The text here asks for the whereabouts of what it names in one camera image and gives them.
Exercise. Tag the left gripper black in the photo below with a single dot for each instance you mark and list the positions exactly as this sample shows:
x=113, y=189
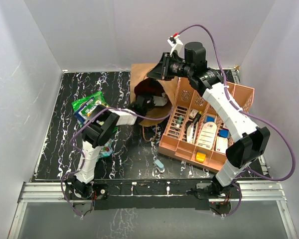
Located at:
x=152, y=103

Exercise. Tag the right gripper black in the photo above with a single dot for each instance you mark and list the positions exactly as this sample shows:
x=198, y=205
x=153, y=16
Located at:
x=161, y=71

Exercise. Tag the brown paper bag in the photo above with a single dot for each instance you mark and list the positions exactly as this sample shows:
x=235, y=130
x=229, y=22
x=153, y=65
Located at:
x=140, y=84

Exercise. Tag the teal snack packet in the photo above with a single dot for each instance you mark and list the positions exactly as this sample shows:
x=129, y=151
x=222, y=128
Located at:
x=106, y=150

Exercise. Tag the blue chips bag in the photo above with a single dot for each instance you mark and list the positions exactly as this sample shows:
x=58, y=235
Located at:
x=79, y=112

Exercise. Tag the green cassava chips bag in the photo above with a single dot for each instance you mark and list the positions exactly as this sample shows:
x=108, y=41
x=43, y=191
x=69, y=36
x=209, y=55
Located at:
x=97, y=98

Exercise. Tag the dark green snack packet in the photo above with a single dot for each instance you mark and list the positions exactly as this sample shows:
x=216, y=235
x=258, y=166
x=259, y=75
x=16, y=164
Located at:
x=90, y=105

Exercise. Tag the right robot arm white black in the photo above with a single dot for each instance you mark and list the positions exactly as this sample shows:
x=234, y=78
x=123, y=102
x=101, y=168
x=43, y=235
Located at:
x=189, y=61

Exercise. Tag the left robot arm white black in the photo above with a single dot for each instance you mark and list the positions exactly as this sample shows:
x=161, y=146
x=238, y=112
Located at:
x=98, y=121

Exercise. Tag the white green tube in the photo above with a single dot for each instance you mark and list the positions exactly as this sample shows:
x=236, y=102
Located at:
x=179, y=121

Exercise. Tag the black marker pen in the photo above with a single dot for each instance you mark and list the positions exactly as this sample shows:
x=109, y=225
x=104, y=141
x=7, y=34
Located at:
x=196, y=118

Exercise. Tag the orange plastic organizer tray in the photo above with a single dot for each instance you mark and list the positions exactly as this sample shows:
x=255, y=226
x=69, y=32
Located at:
x=199, y=131

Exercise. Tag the small blue white stapler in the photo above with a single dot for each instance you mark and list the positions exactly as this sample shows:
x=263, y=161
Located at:
x=159, y=166

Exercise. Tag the white label card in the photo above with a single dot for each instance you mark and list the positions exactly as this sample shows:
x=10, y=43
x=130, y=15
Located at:
x=207, y=135

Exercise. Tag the yellow block in tray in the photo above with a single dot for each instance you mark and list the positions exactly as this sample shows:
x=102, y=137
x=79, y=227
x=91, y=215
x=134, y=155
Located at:
x=200, y=157

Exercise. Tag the blue square box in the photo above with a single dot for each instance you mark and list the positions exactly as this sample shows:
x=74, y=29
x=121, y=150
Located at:
x=223, y=133

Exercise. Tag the white red box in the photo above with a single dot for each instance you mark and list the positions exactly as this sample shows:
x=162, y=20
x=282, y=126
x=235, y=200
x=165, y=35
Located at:
x=221, y=144

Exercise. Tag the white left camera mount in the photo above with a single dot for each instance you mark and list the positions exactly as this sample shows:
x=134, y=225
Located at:
x=159, y=101

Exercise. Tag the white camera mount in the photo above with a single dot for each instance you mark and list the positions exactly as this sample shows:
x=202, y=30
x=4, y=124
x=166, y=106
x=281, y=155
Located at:
x=175, y=43
x=159, y=101

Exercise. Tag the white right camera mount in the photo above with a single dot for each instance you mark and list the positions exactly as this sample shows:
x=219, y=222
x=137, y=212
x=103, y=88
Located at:
x=175, y=43

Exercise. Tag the aluminium front rail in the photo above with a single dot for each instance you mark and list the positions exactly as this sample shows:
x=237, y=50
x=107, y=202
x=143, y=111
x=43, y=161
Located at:
x=150, y=209

